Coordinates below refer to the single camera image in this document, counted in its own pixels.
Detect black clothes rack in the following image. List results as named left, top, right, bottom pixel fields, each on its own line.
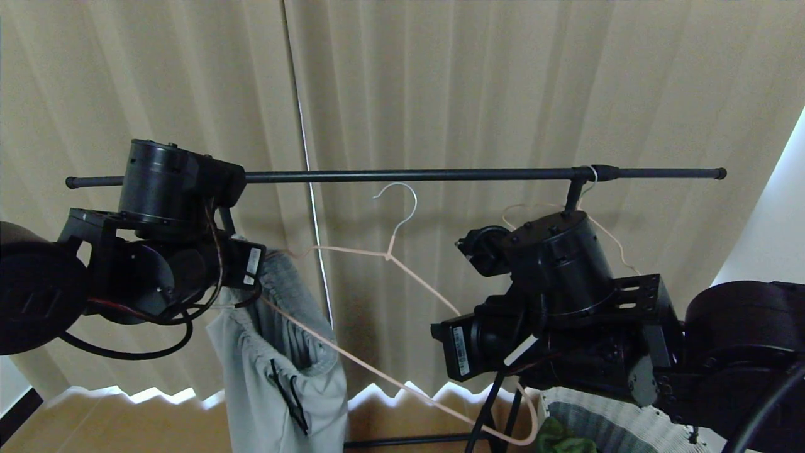
left=66, top=165, right=727, bottom=453

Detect beige curtain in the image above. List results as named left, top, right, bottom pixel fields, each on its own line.
left=0, top=0, right=805, bottom=410

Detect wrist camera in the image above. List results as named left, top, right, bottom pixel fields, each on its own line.
left=456, top=225, right=511, bottom=277
left=198, top=156, right=246, bottom=208

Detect white laundry basket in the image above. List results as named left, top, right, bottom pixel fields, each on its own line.
left=540, top=385, right=724, bottom=453

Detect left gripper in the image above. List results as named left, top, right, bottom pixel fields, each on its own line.
left=189, top=236, right=267, bottom=296

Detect black cable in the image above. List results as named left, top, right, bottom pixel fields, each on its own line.
left=60, top=302, right=194, bottom=361
left=722, top=364, right=805, bottom=453

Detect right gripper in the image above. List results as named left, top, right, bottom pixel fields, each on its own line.
left=431, top=301, right=548, bottom=383

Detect green printed shirt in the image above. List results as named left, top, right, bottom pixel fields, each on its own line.
left=535, top=415, right=598, bottom=453

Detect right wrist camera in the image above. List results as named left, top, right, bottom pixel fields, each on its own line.
left=456, top=225, right=511, bottom=277

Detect pink clothes hanger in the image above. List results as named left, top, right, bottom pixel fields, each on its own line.
left=264, top=182, right=540, bottom=447
left=502, top=167, right=642, bottom=277

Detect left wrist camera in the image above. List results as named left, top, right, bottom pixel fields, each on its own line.
left=198, top=156, right=246, bottom=208

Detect pale grey shorts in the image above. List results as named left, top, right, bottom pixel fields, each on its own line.
left=206, top=250, right=348, bottom=453

